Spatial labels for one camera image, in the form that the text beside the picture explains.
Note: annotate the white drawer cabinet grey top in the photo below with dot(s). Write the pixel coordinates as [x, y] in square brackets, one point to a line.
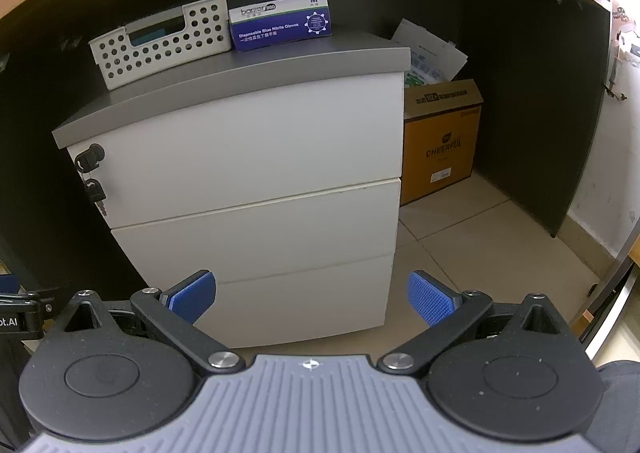
[250, 73]

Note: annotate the papers behind cardboard box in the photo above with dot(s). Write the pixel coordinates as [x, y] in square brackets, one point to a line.
[430, 53]

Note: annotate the white perforated plastic basket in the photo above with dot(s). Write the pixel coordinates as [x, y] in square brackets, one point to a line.
[150, 55]

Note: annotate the person's right leg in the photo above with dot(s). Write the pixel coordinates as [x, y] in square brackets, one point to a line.
[620, 408]

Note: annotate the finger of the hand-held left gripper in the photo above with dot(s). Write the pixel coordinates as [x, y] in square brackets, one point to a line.
[25, 302]

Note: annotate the white lockable drawer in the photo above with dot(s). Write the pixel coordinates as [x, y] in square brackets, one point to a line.
[240, 153]

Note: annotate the blue glove box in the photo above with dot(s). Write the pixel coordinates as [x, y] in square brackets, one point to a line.
[280, 25]

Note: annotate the white low drawer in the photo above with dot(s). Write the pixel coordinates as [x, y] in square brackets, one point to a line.
[300, 303]

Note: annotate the orange cardboard box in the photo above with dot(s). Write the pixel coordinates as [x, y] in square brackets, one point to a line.
[440, 148]

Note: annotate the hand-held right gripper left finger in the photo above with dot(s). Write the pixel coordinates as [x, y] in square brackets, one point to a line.
[192, 295]

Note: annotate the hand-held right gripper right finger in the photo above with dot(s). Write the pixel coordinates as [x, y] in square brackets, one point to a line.
[430, 298]

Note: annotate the black-headed key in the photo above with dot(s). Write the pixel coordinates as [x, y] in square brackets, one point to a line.
[96, 193]

